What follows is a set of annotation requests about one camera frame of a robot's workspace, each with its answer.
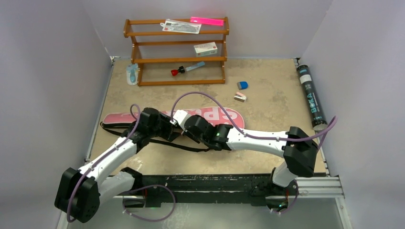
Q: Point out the black shuttlecock tube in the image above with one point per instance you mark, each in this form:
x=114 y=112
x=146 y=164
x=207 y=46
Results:
x=318 y=119

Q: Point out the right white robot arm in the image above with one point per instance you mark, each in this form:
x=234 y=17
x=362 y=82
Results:
x=299 y=157

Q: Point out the white pink small clip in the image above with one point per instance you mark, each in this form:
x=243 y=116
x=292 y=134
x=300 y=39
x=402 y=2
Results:
x=240 y=97

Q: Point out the blue grey eraser block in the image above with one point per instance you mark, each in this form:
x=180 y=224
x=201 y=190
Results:
x=242 y=85

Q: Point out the clear plastic blister package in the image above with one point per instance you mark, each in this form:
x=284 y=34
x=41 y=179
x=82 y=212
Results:
x=180 y=27

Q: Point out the wooden three-tier shelf rack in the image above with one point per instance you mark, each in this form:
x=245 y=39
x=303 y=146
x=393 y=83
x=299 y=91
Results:
x=136 y=56

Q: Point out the light blue packaged item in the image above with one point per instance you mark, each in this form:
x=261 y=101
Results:
x=132 y=74

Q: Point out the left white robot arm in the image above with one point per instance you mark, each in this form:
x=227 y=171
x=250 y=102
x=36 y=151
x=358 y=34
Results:
x=101 y=167

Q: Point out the light blue glue stick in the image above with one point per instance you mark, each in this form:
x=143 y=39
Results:
x=195 y=66

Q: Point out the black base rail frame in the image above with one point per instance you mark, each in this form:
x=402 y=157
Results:
x=254 y=189

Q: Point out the pink racket cover bag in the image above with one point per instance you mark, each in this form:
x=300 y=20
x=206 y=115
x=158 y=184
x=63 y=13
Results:
x=214 y=114

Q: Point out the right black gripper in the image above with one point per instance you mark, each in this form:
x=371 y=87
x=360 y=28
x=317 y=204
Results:
x=197 y=128

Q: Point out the pink flat ruler package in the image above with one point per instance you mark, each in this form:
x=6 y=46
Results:
x=207 y=21

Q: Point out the white red small box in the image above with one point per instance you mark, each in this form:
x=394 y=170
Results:
x=205 y=49

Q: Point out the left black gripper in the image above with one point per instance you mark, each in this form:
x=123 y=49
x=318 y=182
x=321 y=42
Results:
x=169 y=133

